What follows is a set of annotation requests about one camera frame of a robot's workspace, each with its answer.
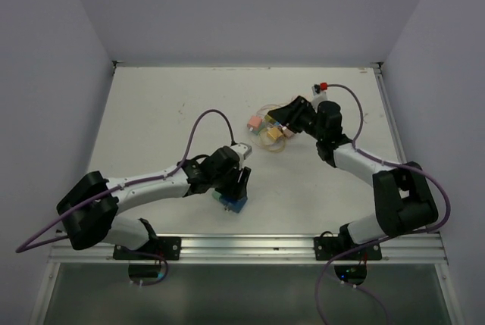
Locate aluminium right rail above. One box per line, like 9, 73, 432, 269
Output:
370, 62, 407, 162

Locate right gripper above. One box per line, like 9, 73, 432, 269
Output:
268, 96, 324, 142

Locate pink charging cable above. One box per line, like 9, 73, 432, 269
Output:
248, 103, 289, 140

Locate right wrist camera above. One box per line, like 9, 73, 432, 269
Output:
311, 83, 328, 110

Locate dark blue cube socket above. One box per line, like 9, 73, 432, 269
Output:
219, 196, 248, 214

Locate salmon plug with cable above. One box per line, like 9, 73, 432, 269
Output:
246, 115, 262, 132

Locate yellow plug with cable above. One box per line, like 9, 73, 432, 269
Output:
266, 127, 283, 142

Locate yellow charging cable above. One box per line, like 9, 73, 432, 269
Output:
249, 102, 289, 153

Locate aluminium front rail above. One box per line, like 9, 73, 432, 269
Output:
48, 234, 447, 264

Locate teal plug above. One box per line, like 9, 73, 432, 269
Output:
253, 120, 265, 134

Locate green plug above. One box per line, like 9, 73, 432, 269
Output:
212, 191, 224, 202

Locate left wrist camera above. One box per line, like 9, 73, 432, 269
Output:
230, 142, 252, 162

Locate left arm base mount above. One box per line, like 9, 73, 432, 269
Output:
113, 236, 182, 261

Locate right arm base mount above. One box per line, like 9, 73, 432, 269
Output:
313, 230, 383, 261

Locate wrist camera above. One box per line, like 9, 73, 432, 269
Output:
311, 83, 328, 110
230, 142, 252, 162

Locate aluminium rail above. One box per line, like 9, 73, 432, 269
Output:
370, 62, 407, 162
48, 234, 447, 264

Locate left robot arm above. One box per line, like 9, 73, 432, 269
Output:
56, 143, 252, 259

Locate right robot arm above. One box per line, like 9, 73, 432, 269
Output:
268, 96, 438, 259

